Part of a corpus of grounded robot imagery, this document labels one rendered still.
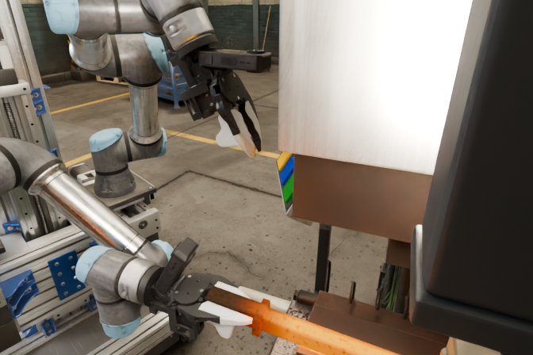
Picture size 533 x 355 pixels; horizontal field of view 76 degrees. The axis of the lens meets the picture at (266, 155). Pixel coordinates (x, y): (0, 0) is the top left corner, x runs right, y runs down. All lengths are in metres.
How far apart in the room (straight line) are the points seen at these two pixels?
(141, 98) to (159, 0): 0.60
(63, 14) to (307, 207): 0.50
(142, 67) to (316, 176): 0.79
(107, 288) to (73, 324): 1.11
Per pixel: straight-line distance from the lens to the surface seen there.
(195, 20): 0.58
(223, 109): 0.55
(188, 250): 0.59
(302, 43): 0.25
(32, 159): 0.90
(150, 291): 0.69
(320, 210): 0.35
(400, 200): 0.33
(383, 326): 0.66
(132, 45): 1.05
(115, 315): 0.79
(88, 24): 0.68
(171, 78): 5.45
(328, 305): 0.68
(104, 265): 0.73
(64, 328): 1.82
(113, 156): 1.35
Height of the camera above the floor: 1.48
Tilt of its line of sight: 24 degrees down
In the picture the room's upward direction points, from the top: straight up
